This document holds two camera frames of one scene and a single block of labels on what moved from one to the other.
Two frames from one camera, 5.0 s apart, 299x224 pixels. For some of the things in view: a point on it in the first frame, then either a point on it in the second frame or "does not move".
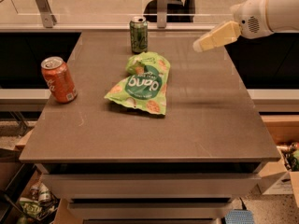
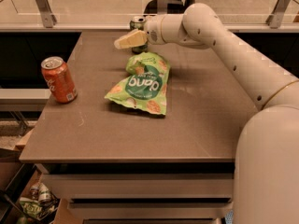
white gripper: [249, 19] -> [152, 29]
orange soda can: [58, 77] does not move
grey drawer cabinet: [86, 149] does not move
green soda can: [139, 35] does not move
